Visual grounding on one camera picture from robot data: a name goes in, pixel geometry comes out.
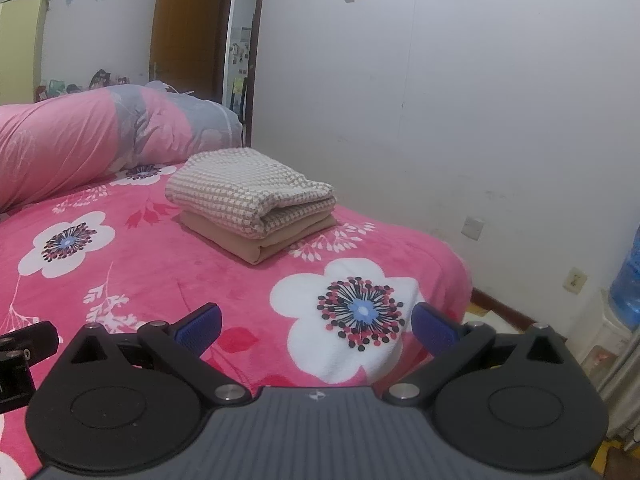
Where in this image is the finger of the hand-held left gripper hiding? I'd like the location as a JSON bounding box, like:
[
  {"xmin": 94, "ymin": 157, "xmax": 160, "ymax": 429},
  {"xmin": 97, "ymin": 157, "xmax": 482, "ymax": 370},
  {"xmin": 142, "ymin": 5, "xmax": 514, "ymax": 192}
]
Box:
[{"xmin": 0, "ymin": 321, "xmax": 60, "ymax": 361}]

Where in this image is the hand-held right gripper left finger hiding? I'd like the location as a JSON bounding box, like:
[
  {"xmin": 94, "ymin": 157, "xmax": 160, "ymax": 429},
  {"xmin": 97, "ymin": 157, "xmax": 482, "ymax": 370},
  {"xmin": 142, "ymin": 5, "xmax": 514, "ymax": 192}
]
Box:
[{"xmin": 65, "ymin": 302, "xmax": 253, "ymax": 406}]

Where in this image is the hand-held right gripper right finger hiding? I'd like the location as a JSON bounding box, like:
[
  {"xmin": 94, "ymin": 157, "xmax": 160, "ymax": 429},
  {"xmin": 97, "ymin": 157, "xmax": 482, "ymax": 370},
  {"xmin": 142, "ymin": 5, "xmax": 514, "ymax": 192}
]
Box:
[{"xmin": 382, "ymin": 302, "xmax": 568, "ymax": 407}]

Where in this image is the beige checkered knit cardigan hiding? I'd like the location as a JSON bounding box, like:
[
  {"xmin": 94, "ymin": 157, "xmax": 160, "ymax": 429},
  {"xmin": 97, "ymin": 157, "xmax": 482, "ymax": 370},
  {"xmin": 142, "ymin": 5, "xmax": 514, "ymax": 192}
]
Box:
[{"xmin": 165, "ymin": 147, "xmax": 337, "ymax": 240}]

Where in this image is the pink floral blanket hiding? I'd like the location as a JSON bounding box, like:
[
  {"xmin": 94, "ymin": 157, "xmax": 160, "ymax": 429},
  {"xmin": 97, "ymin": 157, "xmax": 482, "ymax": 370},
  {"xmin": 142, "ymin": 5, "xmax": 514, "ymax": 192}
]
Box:
[{"xmin": 0, "ymin": 160, "xmax": 474, "ymax": 479}]

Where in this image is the folded beige garment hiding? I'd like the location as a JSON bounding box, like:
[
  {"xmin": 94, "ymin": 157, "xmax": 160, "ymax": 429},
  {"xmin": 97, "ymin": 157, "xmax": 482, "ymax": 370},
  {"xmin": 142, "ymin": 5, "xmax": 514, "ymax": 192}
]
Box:
[{"xmin": 178, "ymin": 210, "xmax": 339, "ymax": 266}]

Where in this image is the white water dispenser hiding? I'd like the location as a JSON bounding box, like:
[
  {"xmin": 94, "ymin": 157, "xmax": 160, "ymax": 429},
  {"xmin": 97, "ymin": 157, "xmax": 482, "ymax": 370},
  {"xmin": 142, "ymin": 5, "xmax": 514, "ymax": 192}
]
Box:
[{"xmin": 575, "ymin": 287, "xmax": 640, "ymax": 438}]

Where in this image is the pink grey rolled quilt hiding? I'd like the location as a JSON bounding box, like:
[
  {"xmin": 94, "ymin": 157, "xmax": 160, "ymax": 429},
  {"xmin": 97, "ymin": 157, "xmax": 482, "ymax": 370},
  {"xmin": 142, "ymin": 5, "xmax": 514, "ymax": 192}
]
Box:
[{"xmin": 0, "ymin": 82, "xmax": 245, "ymax": 216}]

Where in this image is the blue water bottle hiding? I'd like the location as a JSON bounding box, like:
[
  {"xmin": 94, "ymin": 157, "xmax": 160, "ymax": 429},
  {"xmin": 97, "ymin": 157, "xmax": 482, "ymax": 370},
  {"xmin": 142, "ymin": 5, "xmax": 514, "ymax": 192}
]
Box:
[{"xmin": 607, "ymin": 224, "xmax": 640, "ymax": 332}]

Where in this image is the pale yellow cabinet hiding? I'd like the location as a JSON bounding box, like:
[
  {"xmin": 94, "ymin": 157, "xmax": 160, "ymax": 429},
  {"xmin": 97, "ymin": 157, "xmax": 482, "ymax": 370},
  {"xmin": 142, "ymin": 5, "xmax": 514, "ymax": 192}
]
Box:
[{"xmin": 0, "ymin": 0, "xmax": 49, "ymax": 107}]

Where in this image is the brown wooden door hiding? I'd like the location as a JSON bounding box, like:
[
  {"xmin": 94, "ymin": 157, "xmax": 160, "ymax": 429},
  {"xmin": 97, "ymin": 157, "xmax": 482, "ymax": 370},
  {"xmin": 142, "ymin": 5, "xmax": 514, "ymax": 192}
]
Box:
[{"xmin": 149, "ymin": 0, "xmax": 227, "ymax": 104}]

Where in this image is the white wall socket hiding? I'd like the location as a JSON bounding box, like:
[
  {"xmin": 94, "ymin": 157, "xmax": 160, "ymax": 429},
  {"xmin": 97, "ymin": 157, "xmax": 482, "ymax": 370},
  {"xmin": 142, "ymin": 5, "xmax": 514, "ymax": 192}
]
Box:
[
  {"xmin": 460, "ymin": 215, "xmax": 485, "ymax": 241},
  {"xmin": 563, "ymin": 267, "xmax": 589, "ymax": 295}
]

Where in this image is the white cable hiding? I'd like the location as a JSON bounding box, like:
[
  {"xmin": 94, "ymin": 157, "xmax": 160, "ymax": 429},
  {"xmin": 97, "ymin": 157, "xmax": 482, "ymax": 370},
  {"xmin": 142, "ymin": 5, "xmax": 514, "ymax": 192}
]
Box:
[{"xmin": 146, "ymin": 79, "xmax": 194, "ymax": 97}]

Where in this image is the dark brown door frame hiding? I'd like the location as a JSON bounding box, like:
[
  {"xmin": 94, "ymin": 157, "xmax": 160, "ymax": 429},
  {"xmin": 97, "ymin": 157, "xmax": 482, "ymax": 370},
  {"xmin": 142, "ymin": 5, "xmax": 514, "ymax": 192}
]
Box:
[{"xmin": 220, "ymin": 0, "xmax": 269, "ymax": 149}]

